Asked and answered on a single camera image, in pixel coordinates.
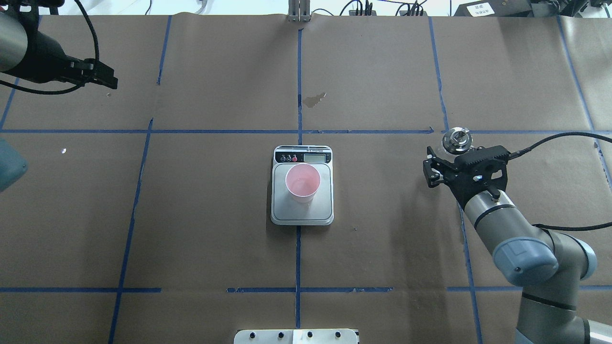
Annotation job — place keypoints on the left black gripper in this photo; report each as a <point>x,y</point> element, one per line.
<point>44,60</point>

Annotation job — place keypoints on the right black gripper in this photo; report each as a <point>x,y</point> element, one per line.
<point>454,177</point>

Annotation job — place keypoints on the glass sauce bottle steel cap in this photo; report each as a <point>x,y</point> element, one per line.
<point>457,141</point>

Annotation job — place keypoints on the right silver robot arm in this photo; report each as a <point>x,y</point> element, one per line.
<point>546,264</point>

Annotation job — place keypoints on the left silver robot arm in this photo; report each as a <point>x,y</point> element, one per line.
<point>25,14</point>

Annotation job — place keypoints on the white digital kitchen scale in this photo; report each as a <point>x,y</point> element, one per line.
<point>287,211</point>

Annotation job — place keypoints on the brown paper table cover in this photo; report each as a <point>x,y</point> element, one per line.
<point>145,215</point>

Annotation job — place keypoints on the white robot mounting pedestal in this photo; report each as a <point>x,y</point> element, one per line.
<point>297,336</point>

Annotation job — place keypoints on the aluminium frame post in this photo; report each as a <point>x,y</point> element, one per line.
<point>299,11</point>

